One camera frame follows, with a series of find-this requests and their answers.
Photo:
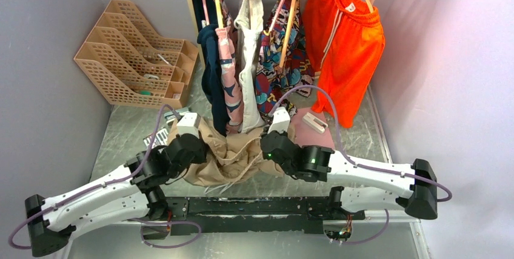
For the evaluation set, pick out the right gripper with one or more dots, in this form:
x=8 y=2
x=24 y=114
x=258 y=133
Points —
x=265 y=155

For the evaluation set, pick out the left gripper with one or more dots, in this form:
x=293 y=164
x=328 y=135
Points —
x=202 y=151

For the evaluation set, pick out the beige shorts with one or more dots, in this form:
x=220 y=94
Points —
x=230 y=159

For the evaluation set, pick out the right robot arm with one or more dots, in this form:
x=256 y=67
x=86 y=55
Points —
x=411 y=187

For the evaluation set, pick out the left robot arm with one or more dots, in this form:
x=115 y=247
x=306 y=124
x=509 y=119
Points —
x=132 y=190

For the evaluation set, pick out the white shorts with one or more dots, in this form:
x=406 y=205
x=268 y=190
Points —
x=249 y=23

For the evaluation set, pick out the navy blue shorts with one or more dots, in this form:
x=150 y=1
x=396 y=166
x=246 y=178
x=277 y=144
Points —
x=210 y=76

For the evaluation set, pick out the colourful cartoon print shorts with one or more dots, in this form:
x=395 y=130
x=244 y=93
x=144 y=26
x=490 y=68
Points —
x=270 y=81

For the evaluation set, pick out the pink patterned shorts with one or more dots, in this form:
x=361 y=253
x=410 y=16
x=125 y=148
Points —
x=229 y=76

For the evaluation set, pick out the orange shorts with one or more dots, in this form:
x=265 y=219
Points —
x=344 y=42

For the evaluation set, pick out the yellow hanger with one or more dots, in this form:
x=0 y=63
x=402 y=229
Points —
x=219 y=14

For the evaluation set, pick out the pack of coloured markers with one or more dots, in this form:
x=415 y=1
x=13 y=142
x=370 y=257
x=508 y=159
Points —
x=160 y=139

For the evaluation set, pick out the pink mat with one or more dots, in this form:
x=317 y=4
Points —
x=305 y=135

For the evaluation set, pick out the white stapler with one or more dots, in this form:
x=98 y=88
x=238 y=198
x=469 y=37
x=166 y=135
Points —
x=315 y=123

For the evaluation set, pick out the beige plastic file organizer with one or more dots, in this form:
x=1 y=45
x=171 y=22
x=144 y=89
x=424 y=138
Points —
x=131 y=64

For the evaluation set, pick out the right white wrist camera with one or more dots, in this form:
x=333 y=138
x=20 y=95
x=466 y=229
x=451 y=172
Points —
x=280 y=121

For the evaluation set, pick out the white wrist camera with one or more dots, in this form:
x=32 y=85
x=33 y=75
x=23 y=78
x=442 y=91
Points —
x=280 y=121
x=189 y=124

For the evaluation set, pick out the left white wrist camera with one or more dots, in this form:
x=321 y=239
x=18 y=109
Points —
x=189 y=124

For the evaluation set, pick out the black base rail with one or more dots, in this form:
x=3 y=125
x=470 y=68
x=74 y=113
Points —
x=262 y=214

